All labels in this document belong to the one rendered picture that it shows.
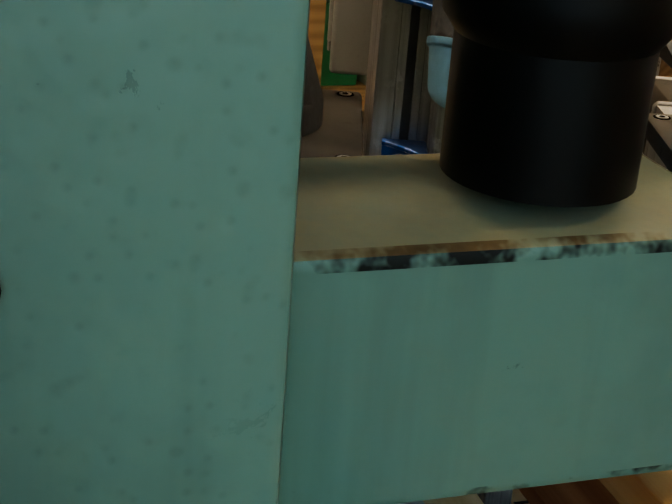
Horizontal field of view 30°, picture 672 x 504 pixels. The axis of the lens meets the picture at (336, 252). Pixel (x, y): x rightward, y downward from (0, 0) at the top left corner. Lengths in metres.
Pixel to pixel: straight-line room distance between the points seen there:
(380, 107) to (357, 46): 0.25
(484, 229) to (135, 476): 0.11
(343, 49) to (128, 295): 1.26
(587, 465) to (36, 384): 0.16
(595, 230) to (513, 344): 0.03
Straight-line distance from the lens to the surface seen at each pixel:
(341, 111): 1.15
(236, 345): 0.24
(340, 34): 1.48
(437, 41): 0.77
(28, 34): 0.21
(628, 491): 0.37
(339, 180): 0.32
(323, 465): 0.30
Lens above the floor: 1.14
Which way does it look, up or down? 23 degrees down
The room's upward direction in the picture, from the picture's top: 4 degrees clockwise
